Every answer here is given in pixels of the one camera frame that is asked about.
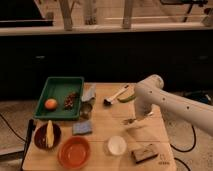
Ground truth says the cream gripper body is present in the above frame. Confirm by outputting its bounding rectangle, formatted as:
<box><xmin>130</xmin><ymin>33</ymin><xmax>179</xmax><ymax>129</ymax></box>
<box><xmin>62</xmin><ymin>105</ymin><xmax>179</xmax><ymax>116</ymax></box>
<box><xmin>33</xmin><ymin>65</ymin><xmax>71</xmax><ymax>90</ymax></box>
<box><xmin>135</xmin><ymin>106</ymin><xmax>152</xmax><ymax>121</ymax></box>

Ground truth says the silver metal fork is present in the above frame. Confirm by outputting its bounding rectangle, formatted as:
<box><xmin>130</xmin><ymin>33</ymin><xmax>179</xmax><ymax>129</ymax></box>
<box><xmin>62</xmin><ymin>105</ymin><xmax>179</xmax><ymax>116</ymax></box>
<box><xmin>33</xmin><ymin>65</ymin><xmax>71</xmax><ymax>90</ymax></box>
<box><xmin>122</xmin><ymin>113</ymin><xmax>155</xmax><ymax>126</ymax></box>

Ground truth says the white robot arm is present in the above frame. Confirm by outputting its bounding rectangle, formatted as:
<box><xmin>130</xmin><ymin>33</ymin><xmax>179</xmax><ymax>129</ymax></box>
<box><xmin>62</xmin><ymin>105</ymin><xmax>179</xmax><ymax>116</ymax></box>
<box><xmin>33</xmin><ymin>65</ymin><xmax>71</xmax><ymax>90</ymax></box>
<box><xmin>134</xmin><ymin>75</ymin><xmax>213</xmax><ymax>136</ymax></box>

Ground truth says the red bowl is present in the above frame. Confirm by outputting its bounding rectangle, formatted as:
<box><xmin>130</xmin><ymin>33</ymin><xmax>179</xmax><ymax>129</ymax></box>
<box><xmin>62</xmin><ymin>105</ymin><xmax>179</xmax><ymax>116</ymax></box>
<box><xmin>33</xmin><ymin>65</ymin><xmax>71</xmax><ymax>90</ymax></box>
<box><xmin>58</xmin><ymin>136</ymin><xmax>91</xmax><ymax>169</ymax></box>

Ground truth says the wooden cutting board table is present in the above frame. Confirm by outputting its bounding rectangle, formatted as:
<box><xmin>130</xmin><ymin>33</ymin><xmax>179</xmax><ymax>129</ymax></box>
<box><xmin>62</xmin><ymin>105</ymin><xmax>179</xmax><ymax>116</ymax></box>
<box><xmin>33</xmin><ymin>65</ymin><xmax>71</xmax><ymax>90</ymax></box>
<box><xmin>22</xmin><ymin>83</ymin><xmax>176</xmax><ymax>171</ymax></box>

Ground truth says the white cup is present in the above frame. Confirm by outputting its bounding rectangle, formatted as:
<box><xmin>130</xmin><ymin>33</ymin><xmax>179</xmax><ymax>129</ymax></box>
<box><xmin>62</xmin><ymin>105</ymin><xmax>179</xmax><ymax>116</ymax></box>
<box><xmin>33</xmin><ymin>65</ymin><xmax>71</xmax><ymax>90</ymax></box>
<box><xmin>107</xmin><ymin>136</ymin><xmax>127</xmax><ymax>156</ymax></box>

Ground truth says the small metal cup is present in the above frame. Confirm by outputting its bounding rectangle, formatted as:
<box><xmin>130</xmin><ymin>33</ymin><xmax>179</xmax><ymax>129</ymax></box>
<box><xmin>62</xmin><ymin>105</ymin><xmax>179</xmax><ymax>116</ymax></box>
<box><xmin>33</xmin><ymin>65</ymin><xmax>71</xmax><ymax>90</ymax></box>
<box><xmin>80</xmin><ymin>102</ymin><xmax>92</xmax><ymax>119</ymax></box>

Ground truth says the grey folded cloth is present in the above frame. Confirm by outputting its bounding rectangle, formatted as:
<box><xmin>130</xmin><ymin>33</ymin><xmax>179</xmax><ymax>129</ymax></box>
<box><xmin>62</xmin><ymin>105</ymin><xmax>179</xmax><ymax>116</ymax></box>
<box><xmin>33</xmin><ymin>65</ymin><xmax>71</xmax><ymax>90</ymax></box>
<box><xmin>81</xmin><ymin>84</ymin><xmax>96</xmax><ymax>102</ymax></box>

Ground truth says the teal object on floor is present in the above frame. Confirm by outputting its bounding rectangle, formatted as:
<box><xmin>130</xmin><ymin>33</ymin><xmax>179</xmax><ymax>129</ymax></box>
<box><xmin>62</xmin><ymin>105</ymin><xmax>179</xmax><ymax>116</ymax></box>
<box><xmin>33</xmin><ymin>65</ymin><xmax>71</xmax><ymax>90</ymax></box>
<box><xmin>190</xmin><ymin>92</ymin><xmax>212</xmax><ymax>105</ymax></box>

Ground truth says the blue sponge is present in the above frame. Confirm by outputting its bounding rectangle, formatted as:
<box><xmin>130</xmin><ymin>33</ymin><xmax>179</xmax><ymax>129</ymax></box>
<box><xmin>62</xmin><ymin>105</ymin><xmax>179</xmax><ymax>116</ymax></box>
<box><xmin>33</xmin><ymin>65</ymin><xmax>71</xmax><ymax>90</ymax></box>
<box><xmin>72</xmin><ymin>120</ymin><xmax>92</xmax><ymax>135</ymax></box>

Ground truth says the brown grape bunch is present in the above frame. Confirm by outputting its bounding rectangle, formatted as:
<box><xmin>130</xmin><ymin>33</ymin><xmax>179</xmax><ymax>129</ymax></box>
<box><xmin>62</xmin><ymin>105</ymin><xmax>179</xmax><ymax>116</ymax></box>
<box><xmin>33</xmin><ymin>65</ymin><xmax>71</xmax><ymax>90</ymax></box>
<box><xmin>64</xmin><ymin>92</ymin><xmax>78</xmax><ymax>110</ymax></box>

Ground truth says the green plastic tray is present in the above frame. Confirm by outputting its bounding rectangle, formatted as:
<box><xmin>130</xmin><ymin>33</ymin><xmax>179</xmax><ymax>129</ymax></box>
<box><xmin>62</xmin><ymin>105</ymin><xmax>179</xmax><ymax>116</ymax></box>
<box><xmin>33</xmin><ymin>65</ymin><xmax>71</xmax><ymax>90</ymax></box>
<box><xmin>34</xmin><ymin>77</ymin><xmax>84</xmax><ymax>121</ymax></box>

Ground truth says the orange fruit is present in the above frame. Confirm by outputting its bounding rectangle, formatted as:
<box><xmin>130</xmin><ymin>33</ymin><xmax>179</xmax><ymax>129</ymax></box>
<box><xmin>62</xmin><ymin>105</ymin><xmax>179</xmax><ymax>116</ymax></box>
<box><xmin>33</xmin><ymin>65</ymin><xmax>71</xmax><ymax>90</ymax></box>
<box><xmin>44</xmin><ymin>98</ymin><xmax>58</xmax><ymax>110</ymax></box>

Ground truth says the yellow corn cob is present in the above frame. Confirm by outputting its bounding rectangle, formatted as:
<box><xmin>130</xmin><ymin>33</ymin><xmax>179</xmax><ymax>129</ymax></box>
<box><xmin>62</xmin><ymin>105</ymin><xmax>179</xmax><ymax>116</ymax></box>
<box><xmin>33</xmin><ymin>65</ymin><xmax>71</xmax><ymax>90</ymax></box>
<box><xmin>46</xmin><ymin>120</ymin><xmax>54</xmax><ymax>148</ymax></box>

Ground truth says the dark maroon plate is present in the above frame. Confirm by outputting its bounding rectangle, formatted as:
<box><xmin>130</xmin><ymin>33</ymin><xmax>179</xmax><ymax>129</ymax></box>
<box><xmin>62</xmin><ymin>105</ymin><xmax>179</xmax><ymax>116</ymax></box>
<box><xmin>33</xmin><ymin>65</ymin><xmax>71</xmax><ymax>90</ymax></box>
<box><xmin>34</xmin><ymin>124</ymin><xmax>61</xmax><ymax>150</ymax></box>

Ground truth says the black table clamp bar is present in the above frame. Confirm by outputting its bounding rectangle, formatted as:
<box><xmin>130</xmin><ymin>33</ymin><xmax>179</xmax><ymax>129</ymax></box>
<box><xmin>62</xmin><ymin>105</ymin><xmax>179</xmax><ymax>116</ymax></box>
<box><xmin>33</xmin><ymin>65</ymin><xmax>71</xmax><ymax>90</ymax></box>
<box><xmin>22</xmin><ymin>119</ymin><xmax>36</xmax><ymax>163</ymax></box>

